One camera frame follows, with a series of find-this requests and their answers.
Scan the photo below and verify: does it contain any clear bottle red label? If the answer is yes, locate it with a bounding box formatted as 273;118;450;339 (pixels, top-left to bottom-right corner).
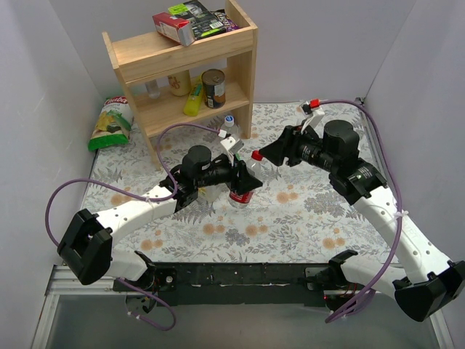
227;150;263;210

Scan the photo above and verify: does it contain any red bottle cap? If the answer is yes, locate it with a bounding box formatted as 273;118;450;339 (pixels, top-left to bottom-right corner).
251;151;263;161

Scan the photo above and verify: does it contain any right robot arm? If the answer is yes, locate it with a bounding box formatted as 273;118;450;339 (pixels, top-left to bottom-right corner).
259;120;464;322

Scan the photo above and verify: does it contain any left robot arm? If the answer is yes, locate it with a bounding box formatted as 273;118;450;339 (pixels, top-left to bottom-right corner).
57;145;262;291

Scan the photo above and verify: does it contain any square clear bottle white cap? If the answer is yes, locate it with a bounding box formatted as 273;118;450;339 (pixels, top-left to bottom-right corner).
198;185;222;204

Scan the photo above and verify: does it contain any clear bottle blue white cap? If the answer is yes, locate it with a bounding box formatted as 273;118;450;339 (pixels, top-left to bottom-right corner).
219;115;240;139

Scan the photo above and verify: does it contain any yellow bottle on shelf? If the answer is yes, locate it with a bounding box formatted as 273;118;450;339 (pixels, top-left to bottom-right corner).
183;76;204;116

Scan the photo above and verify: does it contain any small clear bottle on shelf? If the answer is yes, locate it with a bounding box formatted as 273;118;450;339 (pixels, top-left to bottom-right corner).
145;79;161;99

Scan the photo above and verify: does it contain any floral table mat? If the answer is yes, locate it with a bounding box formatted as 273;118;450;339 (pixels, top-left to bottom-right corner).
81;104;389;263

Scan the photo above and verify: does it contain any tin can on shelf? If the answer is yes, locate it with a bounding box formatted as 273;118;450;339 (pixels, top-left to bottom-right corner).
201;68;226;109

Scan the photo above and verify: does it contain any wooden two-tier shelf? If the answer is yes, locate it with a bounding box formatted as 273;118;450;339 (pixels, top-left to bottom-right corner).
102;1;259;168

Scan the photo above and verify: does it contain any purple snack packet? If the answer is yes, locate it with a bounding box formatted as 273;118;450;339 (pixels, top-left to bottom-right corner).
212;9;240;32

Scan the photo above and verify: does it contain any green chips bag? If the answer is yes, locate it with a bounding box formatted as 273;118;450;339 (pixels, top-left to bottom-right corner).
87;95;134;151

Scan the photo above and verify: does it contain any black green box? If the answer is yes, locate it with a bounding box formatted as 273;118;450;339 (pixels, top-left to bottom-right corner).
168;1;227;40

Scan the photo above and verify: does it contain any red white carton box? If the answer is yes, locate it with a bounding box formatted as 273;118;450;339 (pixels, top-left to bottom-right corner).
153;12;195;47

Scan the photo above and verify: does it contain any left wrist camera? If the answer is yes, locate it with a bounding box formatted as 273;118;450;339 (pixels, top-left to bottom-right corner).
220;135;244;156

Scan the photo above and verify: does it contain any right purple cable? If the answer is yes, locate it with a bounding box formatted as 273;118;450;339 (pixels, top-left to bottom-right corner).
319;100;404;324

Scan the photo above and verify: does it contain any purple cable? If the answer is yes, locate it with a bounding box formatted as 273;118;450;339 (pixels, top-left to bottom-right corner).
319;100;404;324
44;123;223;332

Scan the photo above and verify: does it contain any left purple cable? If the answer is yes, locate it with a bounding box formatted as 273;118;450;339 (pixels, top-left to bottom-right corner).
44;123;223;332

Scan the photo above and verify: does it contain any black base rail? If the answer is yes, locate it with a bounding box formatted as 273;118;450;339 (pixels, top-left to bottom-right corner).
112;261;373;314

